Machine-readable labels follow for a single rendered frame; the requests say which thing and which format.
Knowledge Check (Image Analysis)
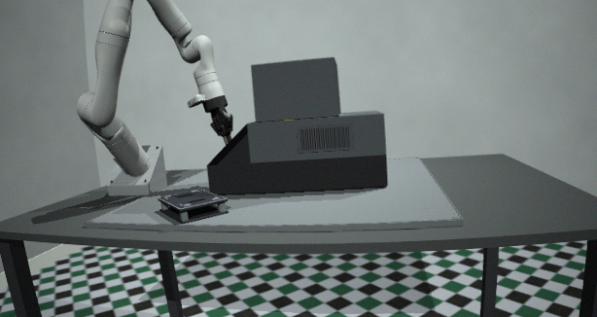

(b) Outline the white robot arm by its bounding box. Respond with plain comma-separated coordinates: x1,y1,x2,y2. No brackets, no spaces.
77,0,225,177

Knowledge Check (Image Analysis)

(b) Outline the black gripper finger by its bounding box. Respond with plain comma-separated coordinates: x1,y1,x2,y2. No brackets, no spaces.
210,117,226,144
215,110,232,144

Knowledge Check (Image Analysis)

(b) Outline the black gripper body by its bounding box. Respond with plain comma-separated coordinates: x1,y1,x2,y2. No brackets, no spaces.
202,95,228,125

